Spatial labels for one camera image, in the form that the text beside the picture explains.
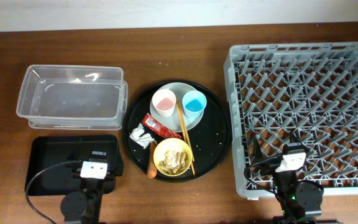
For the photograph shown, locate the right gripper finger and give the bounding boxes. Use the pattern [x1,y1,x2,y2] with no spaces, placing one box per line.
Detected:
[253,136,264,162]
[288,133,305,148]

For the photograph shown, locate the white tissue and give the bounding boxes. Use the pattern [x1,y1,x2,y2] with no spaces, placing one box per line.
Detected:
[130,123,156,149]

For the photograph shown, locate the red snack wrapper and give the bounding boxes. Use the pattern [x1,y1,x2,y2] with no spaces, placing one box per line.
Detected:
[142,113,181,139]

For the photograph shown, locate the yellow bowl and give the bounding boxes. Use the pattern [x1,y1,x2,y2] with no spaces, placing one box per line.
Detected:
[153,138,192,177]

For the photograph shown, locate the food scraps with rice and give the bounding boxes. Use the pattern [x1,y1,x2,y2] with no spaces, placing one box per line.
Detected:
[158,151,188,175]

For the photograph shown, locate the pink cup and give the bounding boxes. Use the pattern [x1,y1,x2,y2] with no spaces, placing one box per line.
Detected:
[152,89,177,117]

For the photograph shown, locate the wooden chopstick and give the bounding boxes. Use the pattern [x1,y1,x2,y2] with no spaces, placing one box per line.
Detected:
[176,103,192,151]
[176,103,196,177]

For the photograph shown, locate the blue cup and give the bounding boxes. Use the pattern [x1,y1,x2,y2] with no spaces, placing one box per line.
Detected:
[182,90,207,118]

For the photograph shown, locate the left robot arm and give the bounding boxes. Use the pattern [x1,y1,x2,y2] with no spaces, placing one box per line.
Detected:
[60,141,124,223]

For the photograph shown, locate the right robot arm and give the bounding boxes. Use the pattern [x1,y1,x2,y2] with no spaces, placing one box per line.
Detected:
[251,133,324,224]

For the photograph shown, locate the grey dishwasher rack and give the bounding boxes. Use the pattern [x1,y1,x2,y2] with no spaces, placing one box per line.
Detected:
[224,42,358,200]

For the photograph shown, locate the black rectangular waste tray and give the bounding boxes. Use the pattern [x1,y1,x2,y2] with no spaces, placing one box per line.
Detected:
[26,135,118,196]

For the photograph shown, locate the round black serving tray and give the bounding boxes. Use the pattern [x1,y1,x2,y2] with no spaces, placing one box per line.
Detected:
[122,80,232,183]

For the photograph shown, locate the grey ceramic plate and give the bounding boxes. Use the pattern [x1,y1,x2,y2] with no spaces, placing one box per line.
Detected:
[149,82,204,133]

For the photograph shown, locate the clear plastic bin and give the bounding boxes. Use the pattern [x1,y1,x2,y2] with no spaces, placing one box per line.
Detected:
[16,65,128,130]

